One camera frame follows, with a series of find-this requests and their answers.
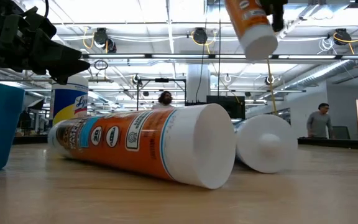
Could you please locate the person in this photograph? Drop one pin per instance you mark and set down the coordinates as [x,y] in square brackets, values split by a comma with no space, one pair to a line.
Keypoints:
[165,99]
[319,123]

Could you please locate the black overhead camera rig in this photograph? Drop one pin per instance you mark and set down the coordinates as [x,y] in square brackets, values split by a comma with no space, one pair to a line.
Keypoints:
[162,80]

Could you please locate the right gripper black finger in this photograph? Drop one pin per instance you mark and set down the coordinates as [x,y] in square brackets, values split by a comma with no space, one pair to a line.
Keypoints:
[278,15]

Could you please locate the silver ventilation duct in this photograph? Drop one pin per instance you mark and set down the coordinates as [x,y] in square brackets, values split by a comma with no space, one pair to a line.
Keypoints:
[322,73]

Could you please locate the blue white silicone tube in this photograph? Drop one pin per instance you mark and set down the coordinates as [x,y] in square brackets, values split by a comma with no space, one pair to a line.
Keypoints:
[266,146]

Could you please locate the orange sealant tube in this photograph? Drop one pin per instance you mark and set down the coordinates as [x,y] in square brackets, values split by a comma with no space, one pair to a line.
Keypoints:
[250,28]
[135,146]

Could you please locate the black background monitor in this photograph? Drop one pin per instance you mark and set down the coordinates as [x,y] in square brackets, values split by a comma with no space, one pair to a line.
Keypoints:
[225,105]

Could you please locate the Lysol wipes canister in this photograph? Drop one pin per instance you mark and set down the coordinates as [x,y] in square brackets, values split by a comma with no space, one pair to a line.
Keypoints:
[70,102]

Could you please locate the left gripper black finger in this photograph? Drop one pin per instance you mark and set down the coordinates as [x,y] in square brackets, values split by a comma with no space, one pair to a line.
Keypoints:
[67,70]
[57,49]

